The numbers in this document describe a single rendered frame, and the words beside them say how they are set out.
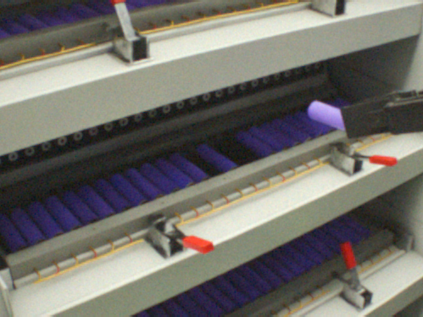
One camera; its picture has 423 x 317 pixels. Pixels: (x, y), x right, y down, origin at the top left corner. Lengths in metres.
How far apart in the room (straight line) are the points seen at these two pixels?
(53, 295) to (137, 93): 0.20
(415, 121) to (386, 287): 0.45
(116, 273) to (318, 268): 0.35
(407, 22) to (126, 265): 0.47
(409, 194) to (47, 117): 0.59
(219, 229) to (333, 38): 0.25
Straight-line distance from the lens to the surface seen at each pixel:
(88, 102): 0.56
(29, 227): 0.66
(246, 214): 0.70
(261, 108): 0.87
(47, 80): 0.56
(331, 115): 0.62
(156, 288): 0.64
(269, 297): 0.83
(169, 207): 0.67
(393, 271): 0.94
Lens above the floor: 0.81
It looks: 17 degrees down
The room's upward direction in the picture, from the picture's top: 9 degrees counter-clockwise
